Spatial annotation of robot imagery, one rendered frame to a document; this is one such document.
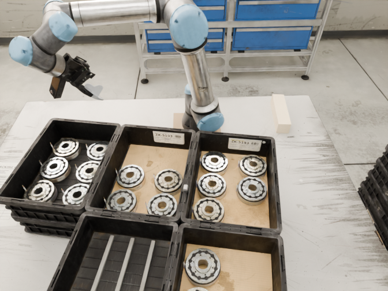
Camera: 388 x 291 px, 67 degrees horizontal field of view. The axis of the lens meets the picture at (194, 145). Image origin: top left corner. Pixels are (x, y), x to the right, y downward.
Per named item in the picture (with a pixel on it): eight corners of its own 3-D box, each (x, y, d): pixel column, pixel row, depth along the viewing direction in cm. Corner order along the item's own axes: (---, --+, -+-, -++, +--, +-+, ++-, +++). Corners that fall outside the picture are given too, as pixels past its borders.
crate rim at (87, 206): (123, 127, 118) (122, 123, 116) (196, 134, 115) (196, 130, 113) (85, 214, 91) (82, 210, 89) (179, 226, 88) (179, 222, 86)
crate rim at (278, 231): (196, 134, 115) (196, 130, 113) (273, 141, 112) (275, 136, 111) (179, 226, 88) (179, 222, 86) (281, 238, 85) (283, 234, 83)
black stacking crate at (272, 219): (197, 150, 122) (197, 131, 114) (268, 157, 119) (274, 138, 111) (181, 239, 95) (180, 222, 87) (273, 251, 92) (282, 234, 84)
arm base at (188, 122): (180, 114, 151) (180, 99, 144) (209, 112, 152) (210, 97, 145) (183, 134, 140) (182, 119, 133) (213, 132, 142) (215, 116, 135)
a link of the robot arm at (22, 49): (32, 47, 80) (11, 67, 82) (62, 62, 90) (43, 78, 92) (21, 26, 82) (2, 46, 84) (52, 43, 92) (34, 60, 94)
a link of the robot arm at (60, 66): (44, 78, 92) (34, 59, 94) (55, 82, 96) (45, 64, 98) (60, 62, 90) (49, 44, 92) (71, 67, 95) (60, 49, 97)
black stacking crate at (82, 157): (61, 138, 128) (52, 118, 120) (126, 144, 125) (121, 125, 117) (10, 218, 101) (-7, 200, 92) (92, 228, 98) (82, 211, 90)
